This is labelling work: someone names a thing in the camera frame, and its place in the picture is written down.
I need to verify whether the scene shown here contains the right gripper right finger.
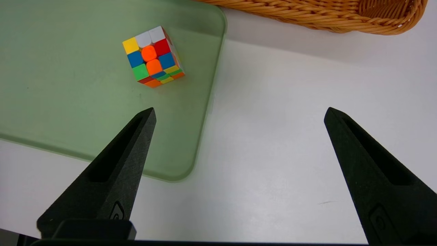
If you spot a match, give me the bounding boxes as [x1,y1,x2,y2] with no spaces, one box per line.
[324,107,437,246]

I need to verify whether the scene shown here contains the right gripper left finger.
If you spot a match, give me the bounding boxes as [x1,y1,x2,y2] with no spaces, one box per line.
[37,108,157,240]

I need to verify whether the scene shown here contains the orange wicker basket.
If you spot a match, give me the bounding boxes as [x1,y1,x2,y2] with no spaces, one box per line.
[196,0,429,36]

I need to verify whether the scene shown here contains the light green plastic tray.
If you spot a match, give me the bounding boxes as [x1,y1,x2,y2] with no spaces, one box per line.
[0,0,227,182]

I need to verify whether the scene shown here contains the multicoloured puzzle cube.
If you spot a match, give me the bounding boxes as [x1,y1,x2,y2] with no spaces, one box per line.
[122,26,185,88]

